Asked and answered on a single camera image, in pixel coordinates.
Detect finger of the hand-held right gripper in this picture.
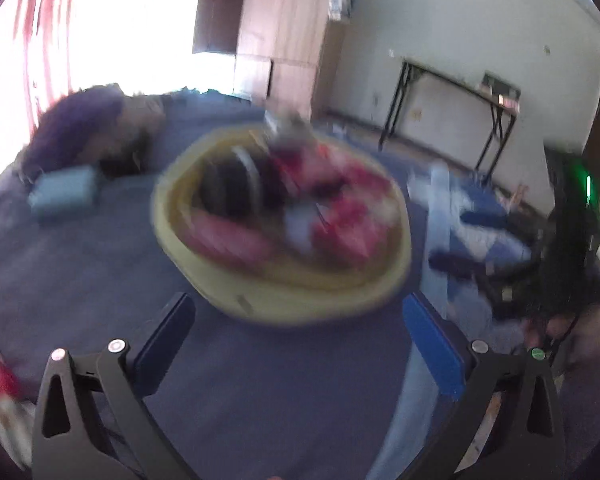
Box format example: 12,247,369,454
427,252,511,307

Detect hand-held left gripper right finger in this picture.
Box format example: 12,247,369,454
402,291,566,480

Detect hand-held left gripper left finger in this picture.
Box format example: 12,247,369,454
32,292,201,480

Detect pale yellow plastic basin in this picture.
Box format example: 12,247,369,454
150,125,413,328

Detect person's right hand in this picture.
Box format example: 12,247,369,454
525,310,581,356

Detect light blue cloth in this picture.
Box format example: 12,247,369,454
367,160,461,480

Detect red and white packet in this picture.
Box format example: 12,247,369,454
0,317,36,468

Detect blue-grey case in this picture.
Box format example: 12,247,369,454
29,166,99,223

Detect black fabric roll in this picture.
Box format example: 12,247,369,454
99,127,153,176

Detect black-legged folding table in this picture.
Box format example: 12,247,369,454
379,59,522,186

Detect beige cloth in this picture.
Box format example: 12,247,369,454
120,92,191,133

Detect purple cloth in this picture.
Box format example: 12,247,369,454
20,85,131,178

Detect wooden wardrobe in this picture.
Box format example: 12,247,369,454
192,0,348,121

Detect red curtain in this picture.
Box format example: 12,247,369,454
22,0,83,126

